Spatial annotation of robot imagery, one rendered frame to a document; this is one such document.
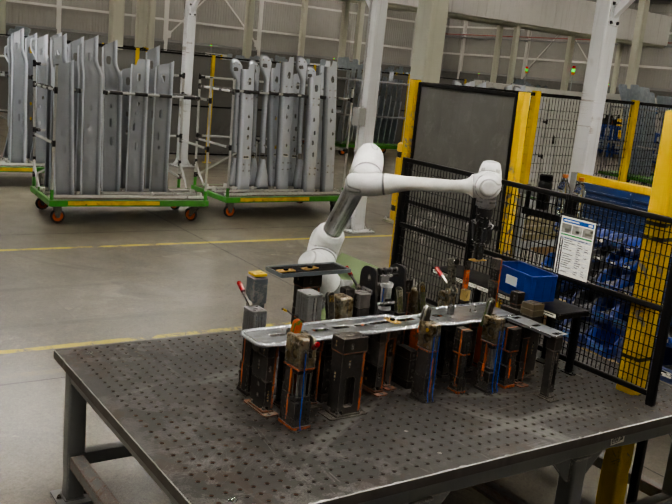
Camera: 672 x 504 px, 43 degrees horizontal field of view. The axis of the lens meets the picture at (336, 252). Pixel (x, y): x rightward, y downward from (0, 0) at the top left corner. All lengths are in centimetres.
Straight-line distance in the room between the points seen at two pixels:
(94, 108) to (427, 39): 433
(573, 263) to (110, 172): 725
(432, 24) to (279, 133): 249
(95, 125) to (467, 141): 522
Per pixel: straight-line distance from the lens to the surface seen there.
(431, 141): 658
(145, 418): 330
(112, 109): 1053
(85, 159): 1023
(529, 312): 405
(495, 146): 606
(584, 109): 815
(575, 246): 425
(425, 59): 1145
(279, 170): 1171
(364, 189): 387
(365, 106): 1065
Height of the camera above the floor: 205
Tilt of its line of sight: 12 degrees down
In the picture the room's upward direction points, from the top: 6 degrees clockwise
